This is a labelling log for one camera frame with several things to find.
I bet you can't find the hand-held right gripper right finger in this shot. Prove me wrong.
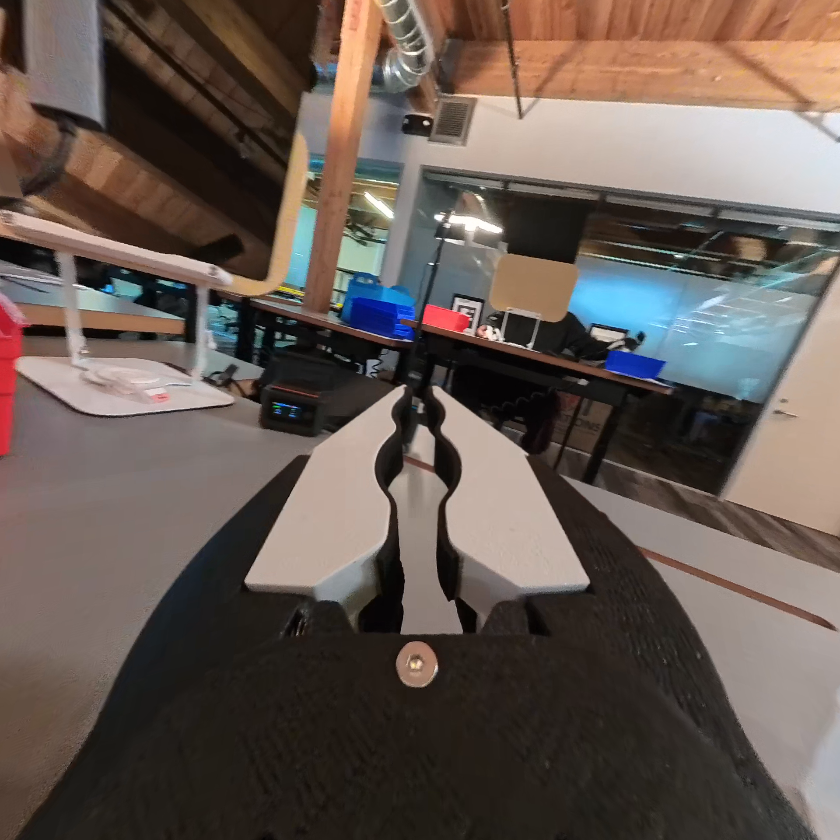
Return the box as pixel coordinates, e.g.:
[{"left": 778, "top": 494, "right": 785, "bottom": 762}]
[{"left": 428, "top": 386, "right": 592, "bottom": 632}]

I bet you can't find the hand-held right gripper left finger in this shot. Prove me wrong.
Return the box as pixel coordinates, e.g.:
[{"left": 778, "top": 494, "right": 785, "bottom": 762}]
[{"left": 244, "top": 386, "right": 413, "bottom": 632}]

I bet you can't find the red plastic bin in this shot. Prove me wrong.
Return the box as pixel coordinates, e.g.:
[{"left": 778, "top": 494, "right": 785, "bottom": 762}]
[{"left": 0, "top": 292, "right": 27, "bottom": 458}]

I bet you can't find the black charger with display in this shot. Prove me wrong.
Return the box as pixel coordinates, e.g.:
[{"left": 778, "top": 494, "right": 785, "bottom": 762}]
[{"left": 258, "top": 354, "right": 342, "bottom": 436}]

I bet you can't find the dark grey case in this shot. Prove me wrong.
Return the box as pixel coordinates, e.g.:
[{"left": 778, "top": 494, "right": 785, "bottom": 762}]
[{"left": 326, "top": 377, "right": 395, "bottom": 435}]

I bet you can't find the long brown-edged desk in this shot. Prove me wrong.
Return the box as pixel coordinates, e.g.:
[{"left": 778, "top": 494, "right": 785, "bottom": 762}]
[{"left": 399, "top": 318, "right": 677, "bottom": 487}]

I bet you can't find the small blue bin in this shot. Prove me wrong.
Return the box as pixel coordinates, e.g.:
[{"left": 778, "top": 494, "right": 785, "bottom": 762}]
[{"left": 604, "top": 349, "right": 666, "bottom": 382}]

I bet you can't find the blue stacking bin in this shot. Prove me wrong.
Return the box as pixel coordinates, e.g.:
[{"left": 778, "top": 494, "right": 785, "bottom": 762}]
[{"left": 351, "top": 297, "right": 417, "bottom": 342}]

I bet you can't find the small red bin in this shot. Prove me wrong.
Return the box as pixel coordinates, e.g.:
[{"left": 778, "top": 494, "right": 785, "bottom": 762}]
[{"left": 422, "top": 304, "right": 472, "bottom": 333}]

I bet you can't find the desk with blue bins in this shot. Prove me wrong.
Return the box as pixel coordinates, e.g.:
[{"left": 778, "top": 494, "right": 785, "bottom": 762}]
[{"left": 248, "top": 295, "right": 421, "bottom": 389}]

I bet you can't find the white tablet stand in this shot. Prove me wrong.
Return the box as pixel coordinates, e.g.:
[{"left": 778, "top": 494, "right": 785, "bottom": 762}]
[{"left": 0, "top": 210, "right": 236, "bottom": 418}]

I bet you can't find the white door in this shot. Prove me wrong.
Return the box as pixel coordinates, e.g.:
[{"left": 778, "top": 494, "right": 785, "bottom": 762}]
[{"left": 721, "top": 287, "right": 840, "bottom": 536}]

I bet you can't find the studio light on stand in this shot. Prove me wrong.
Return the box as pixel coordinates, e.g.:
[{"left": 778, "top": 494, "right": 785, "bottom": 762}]
[{"left": 408, "top": 209, "right": 508, "bottom": 395}]

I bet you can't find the grey side desk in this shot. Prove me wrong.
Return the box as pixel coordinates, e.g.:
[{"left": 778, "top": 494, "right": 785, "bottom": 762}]
[{"left": 0, "top": 262, "right": 189, "bottom": 337}]

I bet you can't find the wood-rimmed reflective panel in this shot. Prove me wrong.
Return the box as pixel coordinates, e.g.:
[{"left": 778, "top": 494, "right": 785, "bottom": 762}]
[{"left": 0, "top": 0, "right": 317, "bottom": 298}]

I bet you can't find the white wire stand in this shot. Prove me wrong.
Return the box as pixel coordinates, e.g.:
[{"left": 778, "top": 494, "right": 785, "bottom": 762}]
[{"left": 499, "top": 308, "right": 543, "bottom": 349}]

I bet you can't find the blue handled tote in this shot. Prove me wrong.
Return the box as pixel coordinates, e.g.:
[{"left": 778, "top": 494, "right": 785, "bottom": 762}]
[{"left": 341, "top": 274, "right": 417, "bottom": 309}]

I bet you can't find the wooden post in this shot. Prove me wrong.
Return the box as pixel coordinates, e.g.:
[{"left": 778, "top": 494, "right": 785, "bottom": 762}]
[{"left": 303, "top": 0, "right": 385, "bottom": 316}]

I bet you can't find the wall vent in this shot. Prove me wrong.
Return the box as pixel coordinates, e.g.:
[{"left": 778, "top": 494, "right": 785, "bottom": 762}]
[{"left": 428, "top": 95, "right": 477, "bottom": 146}]

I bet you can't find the silver air duct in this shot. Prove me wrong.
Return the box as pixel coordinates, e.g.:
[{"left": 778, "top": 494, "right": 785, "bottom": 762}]
[{"left": 376, "top": 0, "right": 438, "bottom": 94}]

